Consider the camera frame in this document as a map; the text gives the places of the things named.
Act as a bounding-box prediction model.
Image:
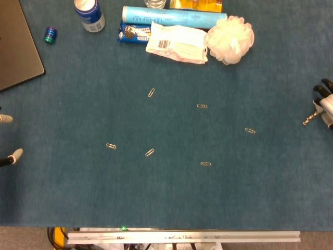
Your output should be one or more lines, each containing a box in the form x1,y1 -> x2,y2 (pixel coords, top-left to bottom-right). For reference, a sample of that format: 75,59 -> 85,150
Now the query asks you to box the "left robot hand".
0,114 -> 24,168

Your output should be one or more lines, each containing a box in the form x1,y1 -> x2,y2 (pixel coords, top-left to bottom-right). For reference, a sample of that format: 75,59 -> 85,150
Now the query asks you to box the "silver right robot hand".
313,78 -> 333,130

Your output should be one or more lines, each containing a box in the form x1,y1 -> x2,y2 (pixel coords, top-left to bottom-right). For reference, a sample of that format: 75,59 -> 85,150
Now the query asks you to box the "grey closed laptop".
0,0 -> 46,92

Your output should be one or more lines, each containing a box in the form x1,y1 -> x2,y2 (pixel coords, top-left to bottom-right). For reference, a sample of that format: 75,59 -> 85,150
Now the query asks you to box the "white mesh bath loofah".
207,15 -> 255,65

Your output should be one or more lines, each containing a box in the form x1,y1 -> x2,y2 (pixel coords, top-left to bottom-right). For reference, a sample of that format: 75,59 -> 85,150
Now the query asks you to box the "yellow part under table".
54,227 -> 66,249

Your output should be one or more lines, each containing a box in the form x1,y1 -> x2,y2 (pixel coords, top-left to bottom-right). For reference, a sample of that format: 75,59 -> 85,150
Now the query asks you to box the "blue soda can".
74,0 -> 106,33

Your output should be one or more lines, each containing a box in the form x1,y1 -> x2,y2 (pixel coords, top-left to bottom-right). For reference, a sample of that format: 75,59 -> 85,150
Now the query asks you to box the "blue cookie pack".
118,21 -> 153,44

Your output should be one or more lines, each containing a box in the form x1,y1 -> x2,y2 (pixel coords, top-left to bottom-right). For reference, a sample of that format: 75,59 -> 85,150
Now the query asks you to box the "white crumpled plastic package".
145,21 -> 209,65

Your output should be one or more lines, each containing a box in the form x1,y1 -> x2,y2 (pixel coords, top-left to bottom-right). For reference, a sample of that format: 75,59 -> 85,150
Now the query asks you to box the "orange yellow printed box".
169,0 -> 224,13

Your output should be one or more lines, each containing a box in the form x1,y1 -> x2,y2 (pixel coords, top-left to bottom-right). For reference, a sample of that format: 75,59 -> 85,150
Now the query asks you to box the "teal felt table mat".
0,0 -> 333,232

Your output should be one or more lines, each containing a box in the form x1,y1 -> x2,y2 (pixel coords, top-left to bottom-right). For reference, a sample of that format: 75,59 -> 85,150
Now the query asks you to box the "light blue cylindrical tube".
122,6 -> 228,29

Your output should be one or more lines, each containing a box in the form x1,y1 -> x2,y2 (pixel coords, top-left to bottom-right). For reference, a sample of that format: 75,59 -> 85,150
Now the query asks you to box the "clear plastic water bottle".
144,0 -> 167,10

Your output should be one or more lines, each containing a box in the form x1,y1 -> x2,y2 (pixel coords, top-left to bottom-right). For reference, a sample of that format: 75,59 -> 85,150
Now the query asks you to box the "black cable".
47,228 -> 57,248

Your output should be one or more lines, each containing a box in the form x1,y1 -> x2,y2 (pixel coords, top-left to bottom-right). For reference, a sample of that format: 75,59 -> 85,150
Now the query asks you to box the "aluminium profile rail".
67,231 -> 301,244

